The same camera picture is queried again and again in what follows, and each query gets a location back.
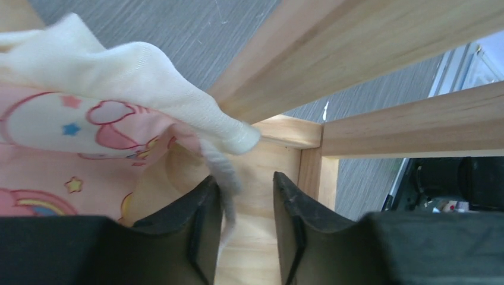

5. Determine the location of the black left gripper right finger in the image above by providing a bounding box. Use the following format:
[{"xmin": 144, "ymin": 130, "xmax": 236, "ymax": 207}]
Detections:
[{"xmin": 273, "ymin": 172, "xmax": 503, "ymax": 284}]

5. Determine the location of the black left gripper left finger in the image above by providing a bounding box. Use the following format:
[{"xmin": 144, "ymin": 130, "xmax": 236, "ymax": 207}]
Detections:
[{"xmin": 1, "ymin": 176, "xmax": 222, "ymax": 284}]

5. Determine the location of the pink unicorn print cushion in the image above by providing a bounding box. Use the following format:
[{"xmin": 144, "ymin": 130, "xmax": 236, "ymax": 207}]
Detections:
[{"xmin": 0, "ymin": 12, "xmax": 262, "ymax": 257}]

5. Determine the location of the wooden slatted pet bed frame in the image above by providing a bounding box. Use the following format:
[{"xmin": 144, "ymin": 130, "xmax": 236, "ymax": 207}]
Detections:
[{"xmin": 1, "ymin": 1, "xmax": 503, "ymax": 284}]

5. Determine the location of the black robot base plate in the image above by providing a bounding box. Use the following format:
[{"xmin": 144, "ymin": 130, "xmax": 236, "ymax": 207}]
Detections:
[{"xmin": 382, "ymin": 156, "xmax": 503, "ymax": 213}]

